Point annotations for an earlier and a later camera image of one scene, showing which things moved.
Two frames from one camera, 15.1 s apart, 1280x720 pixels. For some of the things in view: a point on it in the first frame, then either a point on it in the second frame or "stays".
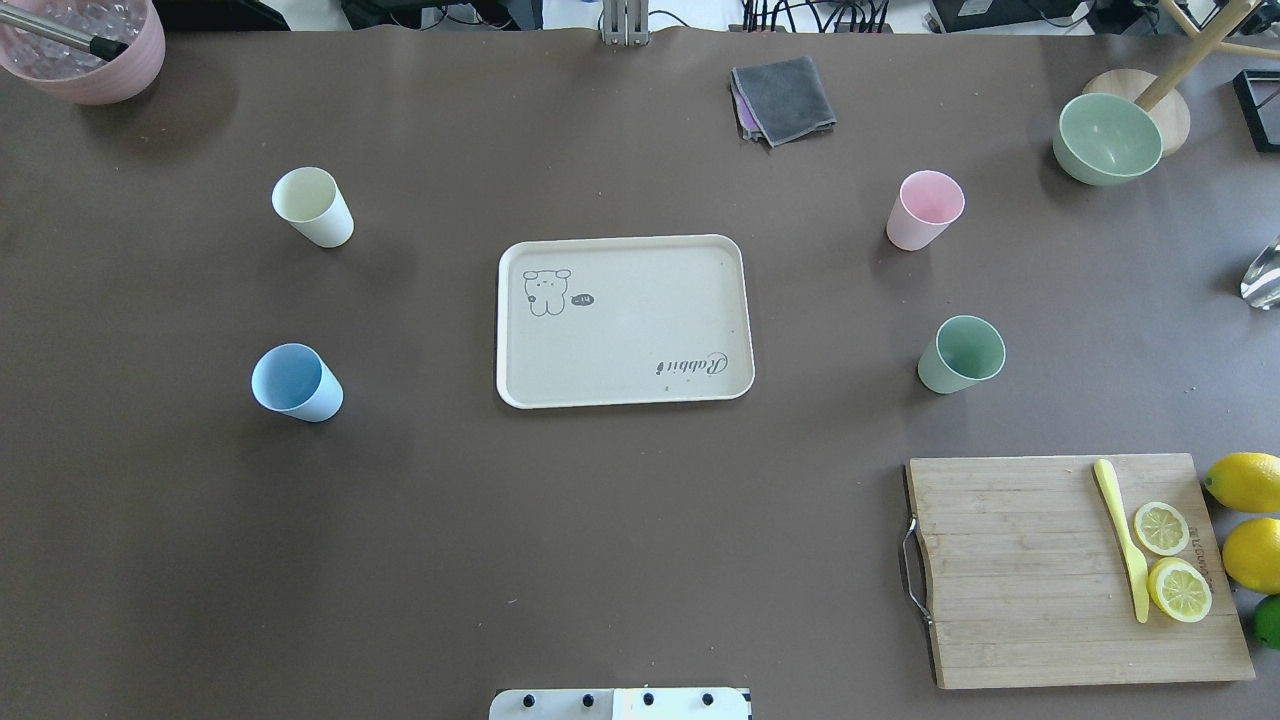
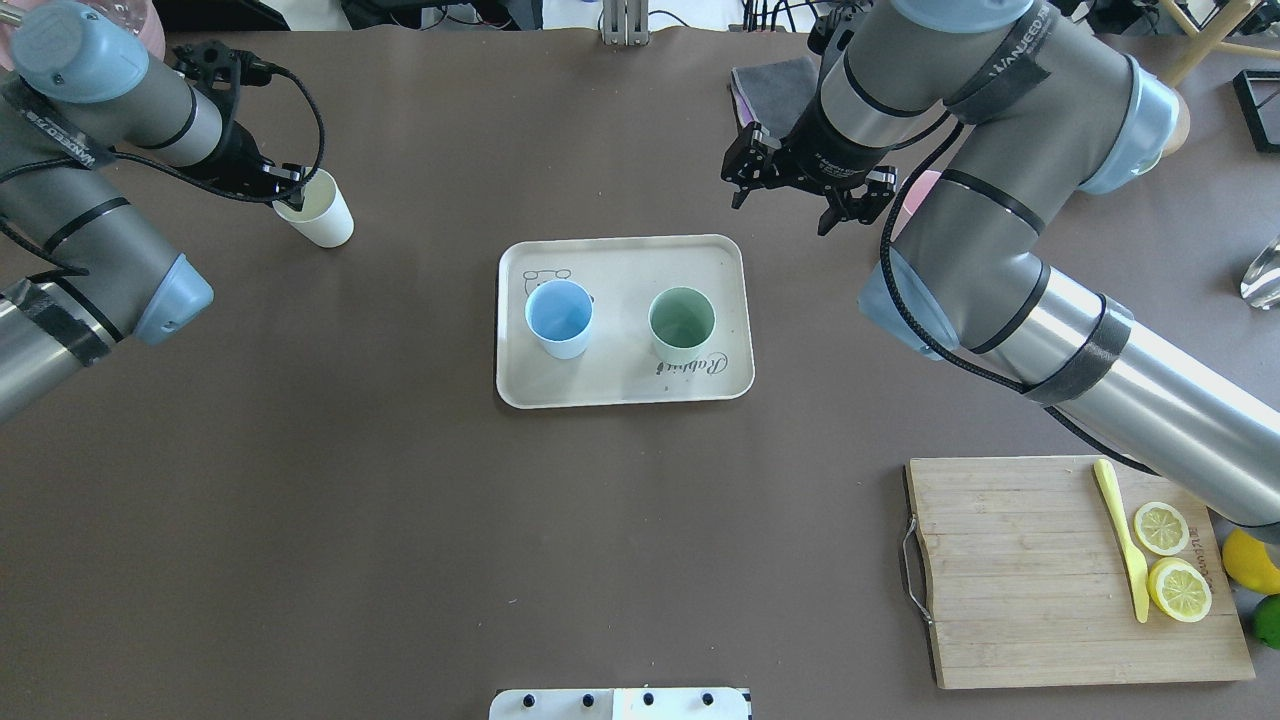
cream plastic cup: x=311 y=200 stays
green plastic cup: x=964 y=350 to x=681 y=320
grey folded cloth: x=781 y=101 stays
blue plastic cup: x=293 y=378 to x=559 y=314
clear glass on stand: x=1261 y=284 stays
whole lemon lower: x=1251 y=554 stays
